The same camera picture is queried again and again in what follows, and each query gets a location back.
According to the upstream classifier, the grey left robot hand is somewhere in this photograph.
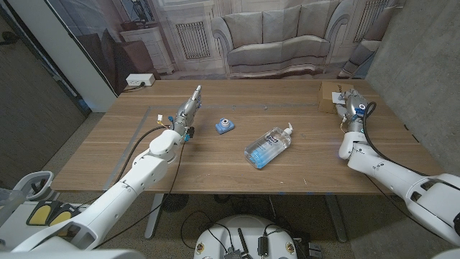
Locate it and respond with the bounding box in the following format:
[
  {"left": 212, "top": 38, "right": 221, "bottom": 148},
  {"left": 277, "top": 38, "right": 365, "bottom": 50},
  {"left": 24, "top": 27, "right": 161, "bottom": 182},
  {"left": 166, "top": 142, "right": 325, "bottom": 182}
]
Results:
[{"left": 172, "top": 84, "right": 203, "bottom": 135}]

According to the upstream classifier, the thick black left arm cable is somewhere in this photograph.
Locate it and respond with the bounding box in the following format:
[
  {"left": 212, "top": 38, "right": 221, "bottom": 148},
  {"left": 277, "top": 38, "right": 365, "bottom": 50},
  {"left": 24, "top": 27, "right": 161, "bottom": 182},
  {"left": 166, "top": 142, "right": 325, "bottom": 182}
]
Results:
[{"left": 114, "top": 124, "right": 170, "bottom": 181}]

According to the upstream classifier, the clear pump dispenser bottle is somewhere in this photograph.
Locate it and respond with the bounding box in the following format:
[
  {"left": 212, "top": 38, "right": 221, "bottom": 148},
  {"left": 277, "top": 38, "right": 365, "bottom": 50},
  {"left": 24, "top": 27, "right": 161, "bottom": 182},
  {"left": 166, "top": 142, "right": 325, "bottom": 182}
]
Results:
[{"left": 244, "top": 122, "right": 294, "bottom": 170}]

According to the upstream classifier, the grey metal table leg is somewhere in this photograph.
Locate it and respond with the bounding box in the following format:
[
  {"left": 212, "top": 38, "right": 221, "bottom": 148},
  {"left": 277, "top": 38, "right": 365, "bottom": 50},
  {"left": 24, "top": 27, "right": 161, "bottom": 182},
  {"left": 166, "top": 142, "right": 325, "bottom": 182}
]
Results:
[
  {"left": 323, "top": 194, "right": 349, "bottom": 244},
  {"left": 144, "top": 193, "right": 165, "bottom": 240}
]

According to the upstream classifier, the printed living room backdrop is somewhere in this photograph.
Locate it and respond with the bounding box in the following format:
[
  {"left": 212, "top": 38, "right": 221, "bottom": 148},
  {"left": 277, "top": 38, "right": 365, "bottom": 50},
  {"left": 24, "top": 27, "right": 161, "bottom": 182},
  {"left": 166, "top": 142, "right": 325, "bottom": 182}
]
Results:
[{"left": 46, "top": 0, "right": 407, "bottom": 96}]

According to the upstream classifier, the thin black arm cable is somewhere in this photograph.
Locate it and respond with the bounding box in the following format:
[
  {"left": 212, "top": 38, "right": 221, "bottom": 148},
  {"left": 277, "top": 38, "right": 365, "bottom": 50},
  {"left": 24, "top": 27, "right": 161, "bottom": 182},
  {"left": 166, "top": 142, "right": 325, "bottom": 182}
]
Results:
[
  {"left": 366, "top": 174, "right": 443, "bottom": 240},
  {"left": 95, "top": 142, "right": 186, "bottom": 250}
]

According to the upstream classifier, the black round floor object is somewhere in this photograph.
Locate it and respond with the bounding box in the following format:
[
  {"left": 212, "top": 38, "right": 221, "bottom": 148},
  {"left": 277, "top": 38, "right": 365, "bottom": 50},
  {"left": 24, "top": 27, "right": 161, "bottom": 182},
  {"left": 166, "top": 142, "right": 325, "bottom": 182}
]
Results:
[{"left": 161, "top": 194, "right": 190, "bottom": 213}]

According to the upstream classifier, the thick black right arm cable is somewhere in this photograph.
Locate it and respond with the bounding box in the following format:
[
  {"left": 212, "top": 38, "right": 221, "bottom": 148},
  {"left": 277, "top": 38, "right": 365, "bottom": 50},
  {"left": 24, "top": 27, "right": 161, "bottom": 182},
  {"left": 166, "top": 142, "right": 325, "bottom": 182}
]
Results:
[{"left": 362, "top": 101, "right": 432, "bottom": 177}]

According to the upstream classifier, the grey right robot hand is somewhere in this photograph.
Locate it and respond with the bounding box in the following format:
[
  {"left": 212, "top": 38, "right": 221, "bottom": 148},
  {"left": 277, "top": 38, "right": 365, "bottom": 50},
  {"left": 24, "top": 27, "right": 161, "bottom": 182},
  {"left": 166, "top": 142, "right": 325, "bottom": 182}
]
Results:
[{"left": 336, "top": 88, "right": 369, "bottom": 133}]

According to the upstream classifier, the black adapter on base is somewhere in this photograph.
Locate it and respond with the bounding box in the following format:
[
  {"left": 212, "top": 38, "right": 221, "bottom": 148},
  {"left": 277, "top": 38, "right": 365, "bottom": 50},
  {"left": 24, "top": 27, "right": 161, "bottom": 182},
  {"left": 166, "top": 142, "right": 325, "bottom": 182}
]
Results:
[{"left": 257, "top": 235, "right": 269, "bottom": 257}]

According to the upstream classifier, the black looped floor cable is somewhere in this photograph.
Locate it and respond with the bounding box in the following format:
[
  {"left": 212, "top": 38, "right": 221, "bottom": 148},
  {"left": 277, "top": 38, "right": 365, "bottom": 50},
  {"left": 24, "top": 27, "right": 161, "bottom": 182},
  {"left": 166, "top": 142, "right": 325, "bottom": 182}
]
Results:
[{"left": 179, "top": 210, "right": 231, "bottom": 251}]

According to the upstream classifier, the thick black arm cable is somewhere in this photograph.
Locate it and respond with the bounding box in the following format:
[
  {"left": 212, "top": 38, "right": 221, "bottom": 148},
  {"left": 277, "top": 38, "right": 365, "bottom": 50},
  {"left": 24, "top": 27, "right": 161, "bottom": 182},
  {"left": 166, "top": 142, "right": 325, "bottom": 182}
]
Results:
[
  {"left": 362, "top": 101, "right": 432, "bottom": 177},
  {"left": 114, "top": 124, "right": 170, "bottom": 181}
]

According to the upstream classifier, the white power strip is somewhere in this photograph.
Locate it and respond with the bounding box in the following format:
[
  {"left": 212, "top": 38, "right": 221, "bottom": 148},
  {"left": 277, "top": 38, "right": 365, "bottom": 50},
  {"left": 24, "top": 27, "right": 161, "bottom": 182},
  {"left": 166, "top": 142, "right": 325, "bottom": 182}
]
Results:
[{"left": 125, "top": 73, "right": 156, "bottom": 87}]

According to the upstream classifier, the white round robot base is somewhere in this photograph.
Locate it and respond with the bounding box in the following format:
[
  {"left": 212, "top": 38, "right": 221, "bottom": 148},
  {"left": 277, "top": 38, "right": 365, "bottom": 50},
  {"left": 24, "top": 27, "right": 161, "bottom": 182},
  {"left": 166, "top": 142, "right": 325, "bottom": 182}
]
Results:
[{"left": 193, "top": 214, "right": 298, "bottom": 259}]

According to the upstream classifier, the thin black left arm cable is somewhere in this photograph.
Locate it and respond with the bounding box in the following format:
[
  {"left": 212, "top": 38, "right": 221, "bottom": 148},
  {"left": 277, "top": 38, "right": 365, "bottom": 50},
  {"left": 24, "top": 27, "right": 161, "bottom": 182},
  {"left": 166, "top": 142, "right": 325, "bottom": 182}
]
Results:
[{"left": 95, "top": 142, "right": 186, "bottom": 250}]

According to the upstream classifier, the yellow black foot pedal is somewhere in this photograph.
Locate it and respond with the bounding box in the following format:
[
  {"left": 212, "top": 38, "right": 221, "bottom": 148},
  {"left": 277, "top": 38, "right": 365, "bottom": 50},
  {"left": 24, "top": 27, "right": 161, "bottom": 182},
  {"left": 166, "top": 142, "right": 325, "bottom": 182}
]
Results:
[
  {"left": 48, "top": 204, "right": 82, "bottom": 231},
  {"left": 27, "top": 200, "right": 58, "bottom": 227}
]

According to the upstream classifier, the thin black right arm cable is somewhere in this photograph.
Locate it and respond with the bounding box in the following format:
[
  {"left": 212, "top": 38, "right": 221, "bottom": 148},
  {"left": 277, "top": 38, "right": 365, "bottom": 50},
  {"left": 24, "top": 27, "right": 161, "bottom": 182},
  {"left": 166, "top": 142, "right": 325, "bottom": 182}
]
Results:
[{"left": 366, "top": 174, "right": 443, "bottom": 240}]

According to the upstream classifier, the white grey hollow stand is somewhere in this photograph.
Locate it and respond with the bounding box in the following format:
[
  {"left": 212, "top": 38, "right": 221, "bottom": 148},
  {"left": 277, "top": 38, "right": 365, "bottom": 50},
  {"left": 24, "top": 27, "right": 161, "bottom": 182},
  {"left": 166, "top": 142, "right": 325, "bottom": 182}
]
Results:
[{"left": 13, "top": 171, "right": 55, "bottom": 201}]

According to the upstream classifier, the brown cardboard box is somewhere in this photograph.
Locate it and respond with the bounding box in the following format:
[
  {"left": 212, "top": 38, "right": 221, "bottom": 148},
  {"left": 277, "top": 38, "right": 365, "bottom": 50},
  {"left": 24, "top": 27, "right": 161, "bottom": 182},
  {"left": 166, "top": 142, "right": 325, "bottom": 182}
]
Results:
[{"left": 317, "top": 81, "right": 355, "bottom": 114}]

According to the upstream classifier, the blue toy camera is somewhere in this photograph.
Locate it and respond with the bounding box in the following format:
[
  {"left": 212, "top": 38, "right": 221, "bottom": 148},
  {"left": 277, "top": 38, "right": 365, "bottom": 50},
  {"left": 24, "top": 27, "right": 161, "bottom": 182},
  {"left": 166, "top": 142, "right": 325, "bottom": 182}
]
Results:
[{"left": 215, "top": 117, "right": 236, "bottom": 135}]

